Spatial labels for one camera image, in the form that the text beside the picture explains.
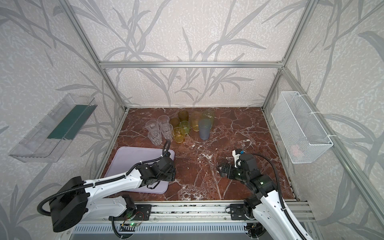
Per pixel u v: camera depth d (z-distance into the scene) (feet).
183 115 3.52
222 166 2.28
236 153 2.35
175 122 3.45
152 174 1.99
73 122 2.11
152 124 3.46
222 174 2.23
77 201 1.32
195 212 2.47
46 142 2.10
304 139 1.98
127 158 3.05
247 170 1.88
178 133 3.43
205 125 3.32
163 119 3.48
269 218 1.86
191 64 3.16
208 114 4.00
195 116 3.80
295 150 2.45
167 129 3.43
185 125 3.43
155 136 3.34
